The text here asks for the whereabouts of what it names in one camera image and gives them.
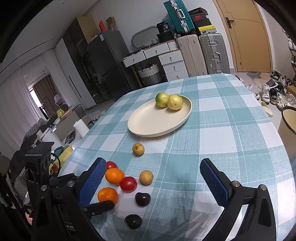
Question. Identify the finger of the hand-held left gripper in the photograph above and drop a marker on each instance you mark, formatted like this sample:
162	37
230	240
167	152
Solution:
99	207

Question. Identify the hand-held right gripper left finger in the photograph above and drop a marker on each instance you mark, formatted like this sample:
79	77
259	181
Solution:
92	180

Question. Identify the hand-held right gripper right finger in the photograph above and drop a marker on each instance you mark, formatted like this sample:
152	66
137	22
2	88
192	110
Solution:
214	183

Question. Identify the orange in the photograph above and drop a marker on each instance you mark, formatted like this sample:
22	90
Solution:
108	195
115	176

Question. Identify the red tomato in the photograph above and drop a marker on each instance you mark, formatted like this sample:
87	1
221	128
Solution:
112	165
128	184

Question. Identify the dark purple plum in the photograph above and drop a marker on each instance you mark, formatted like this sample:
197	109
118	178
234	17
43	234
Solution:
133	221
142	199

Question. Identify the small brown round fruit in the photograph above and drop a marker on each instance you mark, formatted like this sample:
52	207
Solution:
146	177
138	149

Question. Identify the cream oval plate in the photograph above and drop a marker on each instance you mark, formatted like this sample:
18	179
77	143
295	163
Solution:
150	122

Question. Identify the green bag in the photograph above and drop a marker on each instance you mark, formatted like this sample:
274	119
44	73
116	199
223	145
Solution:
61	151

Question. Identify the white paper towel roll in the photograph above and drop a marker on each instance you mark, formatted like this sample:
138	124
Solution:
81	127

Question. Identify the teal white checkered tablecloth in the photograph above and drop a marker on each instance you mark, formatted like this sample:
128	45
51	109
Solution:
208	129

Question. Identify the white sheer curtain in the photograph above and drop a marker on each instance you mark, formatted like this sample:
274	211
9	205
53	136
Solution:
13	97

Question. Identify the brown curtain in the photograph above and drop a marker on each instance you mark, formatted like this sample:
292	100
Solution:
45	90

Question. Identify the white tall cabinet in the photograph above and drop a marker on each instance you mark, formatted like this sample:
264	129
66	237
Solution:
69	78

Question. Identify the beige slipper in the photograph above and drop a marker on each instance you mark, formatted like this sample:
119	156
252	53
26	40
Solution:
267	109

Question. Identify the cream trash bin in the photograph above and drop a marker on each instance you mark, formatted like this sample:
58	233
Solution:
288	122

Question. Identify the green yellow citrus fruit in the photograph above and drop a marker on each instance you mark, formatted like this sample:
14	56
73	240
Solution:
161	100

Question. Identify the black wardrobe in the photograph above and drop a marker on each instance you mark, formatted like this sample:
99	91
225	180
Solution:
76	60

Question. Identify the pile of sneakers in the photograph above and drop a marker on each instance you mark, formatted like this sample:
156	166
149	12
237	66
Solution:
277	92

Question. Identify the grey floor mat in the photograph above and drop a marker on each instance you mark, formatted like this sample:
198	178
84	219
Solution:
254	77

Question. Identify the dark grey refrigerator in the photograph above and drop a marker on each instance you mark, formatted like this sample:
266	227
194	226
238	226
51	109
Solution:
106	64

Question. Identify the woven laundry basket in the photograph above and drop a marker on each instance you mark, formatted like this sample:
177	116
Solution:
149	75

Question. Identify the beige suitcase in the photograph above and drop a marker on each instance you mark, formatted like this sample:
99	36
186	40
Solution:
189	55

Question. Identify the silver suitcase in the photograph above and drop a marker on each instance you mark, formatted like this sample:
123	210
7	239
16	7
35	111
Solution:
214	53

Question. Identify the white dresser with drawers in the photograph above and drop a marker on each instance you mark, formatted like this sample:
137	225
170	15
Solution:
171	60

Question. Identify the large cardboard box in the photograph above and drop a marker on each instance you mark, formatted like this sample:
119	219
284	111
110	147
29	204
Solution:
86	27

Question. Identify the tan wooden door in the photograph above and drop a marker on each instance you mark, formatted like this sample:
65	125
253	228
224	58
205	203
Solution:
247	41

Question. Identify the small red box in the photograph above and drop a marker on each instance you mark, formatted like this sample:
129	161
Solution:
101	25

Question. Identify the oval grey mirror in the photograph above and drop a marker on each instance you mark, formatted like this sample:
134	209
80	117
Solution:
138	34

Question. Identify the yellow black shoe box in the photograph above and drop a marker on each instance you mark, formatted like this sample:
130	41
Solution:
207	29

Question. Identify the brown cardboard pieces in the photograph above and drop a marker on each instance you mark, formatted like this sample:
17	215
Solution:
112	23

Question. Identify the black printed box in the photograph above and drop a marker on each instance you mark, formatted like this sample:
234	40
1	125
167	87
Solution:
163	27

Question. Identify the red black shoe box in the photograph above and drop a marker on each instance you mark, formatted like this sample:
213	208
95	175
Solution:
200	16

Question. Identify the teal suitcase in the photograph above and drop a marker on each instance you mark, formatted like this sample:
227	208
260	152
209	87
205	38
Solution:
178	16

